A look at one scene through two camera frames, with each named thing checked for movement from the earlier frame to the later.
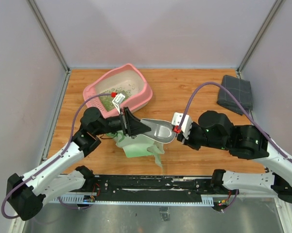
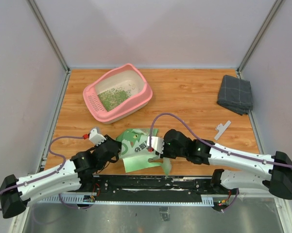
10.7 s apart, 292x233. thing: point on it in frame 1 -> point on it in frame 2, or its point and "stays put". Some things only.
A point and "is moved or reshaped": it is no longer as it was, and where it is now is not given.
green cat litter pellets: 107,101 stays put
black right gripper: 189,142 -> 164,155
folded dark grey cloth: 242,89 stays put
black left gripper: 134,125 -> 109,138
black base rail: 154,187 stays put
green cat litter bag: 136,146 is moved or reshaped
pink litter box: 126,79 stays put
